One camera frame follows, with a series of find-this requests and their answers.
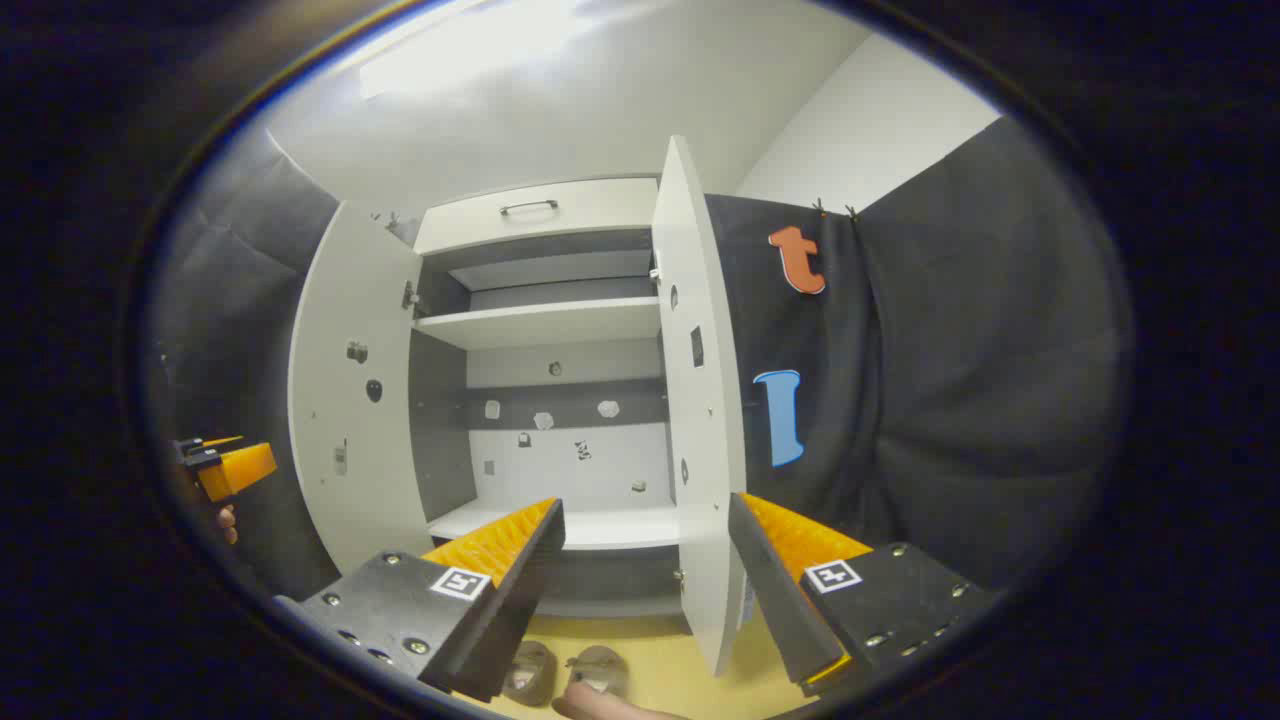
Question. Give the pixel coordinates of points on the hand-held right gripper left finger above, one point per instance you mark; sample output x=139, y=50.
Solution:
x=520, y=590

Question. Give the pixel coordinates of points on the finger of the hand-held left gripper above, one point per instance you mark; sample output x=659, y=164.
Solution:
x=240, y=470

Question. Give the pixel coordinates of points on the white cabinet door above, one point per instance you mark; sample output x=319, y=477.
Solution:
x=350, y=450
x=700, y=450

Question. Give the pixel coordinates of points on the white shoe cabinet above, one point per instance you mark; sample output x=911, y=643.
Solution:
x=560, y=325

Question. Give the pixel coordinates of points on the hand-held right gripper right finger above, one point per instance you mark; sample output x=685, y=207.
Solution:
x=775, y=600

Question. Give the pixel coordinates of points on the brown fuzzy shoe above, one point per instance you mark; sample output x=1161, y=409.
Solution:
x=597, y=668
x=530, y=672

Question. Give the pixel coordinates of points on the white cabinet drawer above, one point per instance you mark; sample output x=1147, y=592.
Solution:
x=600, y=215

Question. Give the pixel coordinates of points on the black backdrop cloth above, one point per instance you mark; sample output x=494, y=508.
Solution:
x=950, y=350

